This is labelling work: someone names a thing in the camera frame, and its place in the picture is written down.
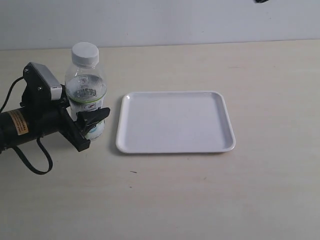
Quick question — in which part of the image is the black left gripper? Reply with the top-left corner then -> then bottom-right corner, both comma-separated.
51,84 -> 111,152

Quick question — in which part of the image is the clear plastic lime drink bottle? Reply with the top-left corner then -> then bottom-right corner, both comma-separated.
64,41 -> 109,142

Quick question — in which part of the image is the white bottle cap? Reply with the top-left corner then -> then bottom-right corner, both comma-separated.
71,42 -> 100,68

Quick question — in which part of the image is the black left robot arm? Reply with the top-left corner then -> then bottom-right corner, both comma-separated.
0,62 -> 90,152

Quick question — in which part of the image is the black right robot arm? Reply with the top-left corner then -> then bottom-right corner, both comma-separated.
70,0 -> 264,47

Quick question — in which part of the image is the white plastic tray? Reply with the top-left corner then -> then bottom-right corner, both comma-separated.
115,91 -> 236,154

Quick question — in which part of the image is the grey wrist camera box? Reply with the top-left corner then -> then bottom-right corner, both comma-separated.
31,62 -> 63,101

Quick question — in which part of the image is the black cable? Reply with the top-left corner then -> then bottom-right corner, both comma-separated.
0,76 -> 54,176

